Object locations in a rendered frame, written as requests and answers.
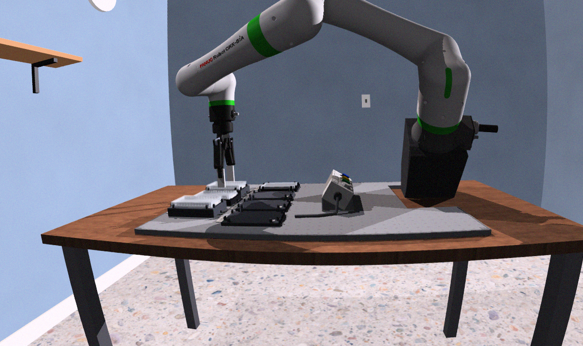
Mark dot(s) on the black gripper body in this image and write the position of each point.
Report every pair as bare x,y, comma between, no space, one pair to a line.
222,130

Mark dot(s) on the white button panel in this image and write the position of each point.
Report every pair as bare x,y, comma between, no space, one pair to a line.
337,194

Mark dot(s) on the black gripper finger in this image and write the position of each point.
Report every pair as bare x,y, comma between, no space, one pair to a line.
219,160
230,160

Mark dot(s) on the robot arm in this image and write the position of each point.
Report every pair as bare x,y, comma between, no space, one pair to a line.
444,77

